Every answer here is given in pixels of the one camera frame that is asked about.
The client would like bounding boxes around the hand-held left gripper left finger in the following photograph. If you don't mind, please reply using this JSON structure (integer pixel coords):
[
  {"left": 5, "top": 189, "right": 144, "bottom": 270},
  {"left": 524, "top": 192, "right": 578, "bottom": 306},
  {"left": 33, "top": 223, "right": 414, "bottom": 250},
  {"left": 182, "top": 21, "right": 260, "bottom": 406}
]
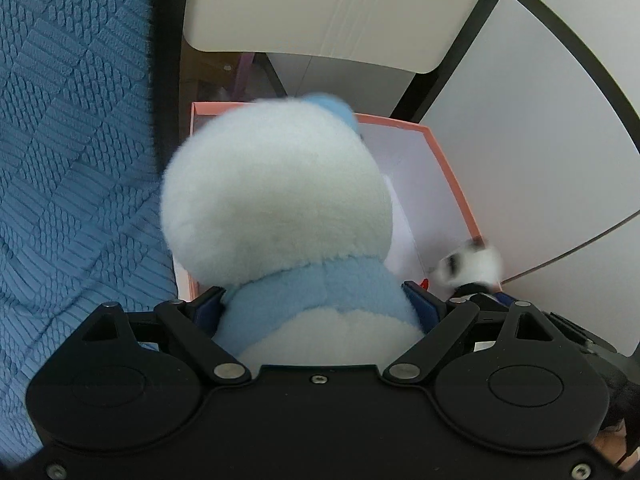
[{"left": 75, "top": 286, "right": 253, "bottom": 386}]

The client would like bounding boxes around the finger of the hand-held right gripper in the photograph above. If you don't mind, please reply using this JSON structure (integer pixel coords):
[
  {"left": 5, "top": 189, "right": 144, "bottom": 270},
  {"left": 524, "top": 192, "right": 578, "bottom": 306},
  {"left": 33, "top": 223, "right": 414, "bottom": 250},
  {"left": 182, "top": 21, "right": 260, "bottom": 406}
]
[{"left": 452, "top": 282, "right": 516, "bottom": 311}]

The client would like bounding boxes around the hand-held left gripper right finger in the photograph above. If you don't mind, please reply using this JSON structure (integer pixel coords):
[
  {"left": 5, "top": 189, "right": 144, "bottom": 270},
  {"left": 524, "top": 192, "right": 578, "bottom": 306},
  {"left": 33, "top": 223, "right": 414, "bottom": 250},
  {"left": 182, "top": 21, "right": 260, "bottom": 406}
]
[{"left": 382, "top": 280, "right": 571, "bottom": 386}]

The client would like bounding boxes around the panda plush toy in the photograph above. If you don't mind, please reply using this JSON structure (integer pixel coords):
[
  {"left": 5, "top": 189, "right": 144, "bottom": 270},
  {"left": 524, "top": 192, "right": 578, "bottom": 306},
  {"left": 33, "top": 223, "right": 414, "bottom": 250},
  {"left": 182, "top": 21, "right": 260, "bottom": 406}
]
[{"left": 432, "top": 240, "right": 505, "bottom": 296}]

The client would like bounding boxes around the pink cardboard box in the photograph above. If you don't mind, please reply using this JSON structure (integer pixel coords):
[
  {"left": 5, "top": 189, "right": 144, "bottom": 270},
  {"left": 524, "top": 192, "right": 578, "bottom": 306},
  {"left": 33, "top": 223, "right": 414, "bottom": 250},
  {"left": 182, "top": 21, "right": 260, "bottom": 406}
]
[{"left": 172, "top": 101, "right": 483, "bottom": 301}]

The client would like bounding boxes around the blue and white plush toy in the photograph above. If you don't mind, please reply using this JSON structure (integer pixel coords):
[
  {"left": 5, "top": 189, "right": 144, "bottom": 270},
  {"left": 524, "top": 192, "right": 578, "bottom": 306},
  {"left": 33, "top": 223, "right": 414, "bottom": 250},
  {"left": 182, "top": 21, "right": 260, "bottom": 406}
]
[{"left": 160, "top": 91, "right": 426, "bottom": 366}]

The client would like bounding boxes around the person's right hand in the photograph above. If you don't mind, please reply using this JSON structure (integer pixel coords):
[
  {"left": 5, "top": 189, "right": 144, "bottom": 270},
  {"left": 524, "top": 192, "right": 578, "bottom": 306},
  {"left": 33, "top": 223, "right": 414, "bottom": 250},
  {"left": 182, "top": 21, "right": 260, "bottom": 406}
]
[{"left": 592, "top": 425, "right": 632, "bottom": 468}]

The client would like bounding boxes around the blue textured cushion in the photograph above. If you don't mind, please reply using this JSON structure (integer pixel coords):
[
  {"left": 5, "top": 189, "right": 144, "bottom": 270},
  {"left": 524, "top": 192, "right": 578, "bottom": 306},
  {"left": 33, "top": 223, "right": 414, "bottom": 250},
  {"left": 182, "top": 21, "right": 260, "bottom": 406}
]
[{"left": 0, "top": 0, "right": 181, "bottom": 466}]

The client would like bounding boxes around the black frame bar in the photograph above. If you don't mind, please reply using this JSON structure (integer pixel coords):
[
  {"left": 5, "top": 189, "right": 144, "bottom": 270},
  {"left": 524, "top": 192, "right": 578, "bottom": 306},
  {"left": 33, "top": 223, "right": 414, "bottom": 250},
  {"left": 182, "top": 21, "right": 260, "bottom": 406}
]
[{"left": 390, "top": 0, "right": 523, "bottom": 123}]

